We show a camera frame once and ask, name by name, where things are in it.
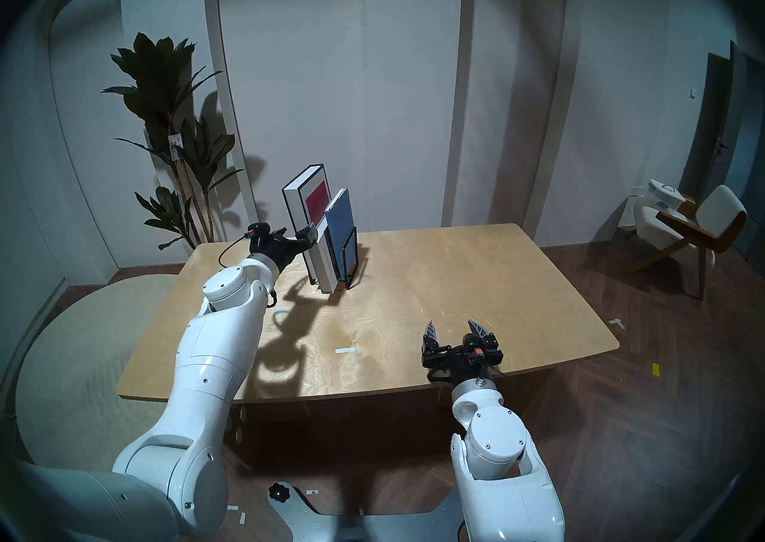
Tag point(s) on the tall green potted plant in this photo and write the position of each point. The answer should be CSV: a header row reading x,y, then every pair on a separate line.
x,y
161,80

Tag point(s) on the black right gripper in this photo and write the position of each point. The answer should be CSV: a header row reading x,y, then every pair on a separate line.
x,y
460,358

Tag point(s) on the round beige rug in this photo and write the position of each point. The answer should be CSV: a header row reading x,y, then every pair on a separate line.
x,y
77,355

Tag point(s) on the thin blue book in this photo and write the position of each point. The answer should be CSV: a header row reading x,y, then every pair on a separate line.
x,y
340,224

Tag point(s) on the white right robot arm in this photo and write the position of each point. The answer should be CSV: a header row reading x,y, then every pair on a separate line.
x,y
496,445

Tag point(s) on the black round base knob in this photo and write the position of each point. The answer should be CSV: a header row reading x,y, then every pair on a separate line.
x,y
278,492

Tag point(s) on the dark door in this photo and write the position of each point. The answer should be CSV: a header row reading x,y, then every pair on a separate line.
x,y
714,146

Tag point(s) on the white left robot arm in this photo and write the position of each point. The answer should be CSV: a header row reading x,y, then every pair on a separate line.
x,y
209,355

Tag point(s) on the white wooden armchair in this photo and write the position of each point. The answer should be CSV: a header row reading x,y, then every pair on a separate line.
x,y
717,212

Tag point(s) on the white plant tag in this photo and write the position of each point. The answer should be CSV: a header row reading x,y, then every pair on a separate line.
x,y
175,147

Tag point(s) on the white book brown cover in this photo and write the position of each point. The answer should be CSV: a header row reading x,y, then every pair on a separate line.
x,y
326,266

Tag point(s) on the white bag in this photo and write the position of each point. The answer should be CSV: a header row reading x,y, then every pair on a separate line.
x,y
664,195

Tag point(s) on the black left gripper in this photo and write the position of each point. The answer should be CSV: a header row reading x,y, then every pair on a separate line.
x,y
278,248

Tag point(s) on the grey metal robot base plate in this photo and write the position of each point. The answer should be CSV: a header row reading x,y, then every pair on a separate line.
x,y
358,526

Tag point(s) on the thick black hardcover book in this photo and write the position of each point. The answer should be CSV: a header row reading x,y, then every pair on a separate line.
x,y
314,200

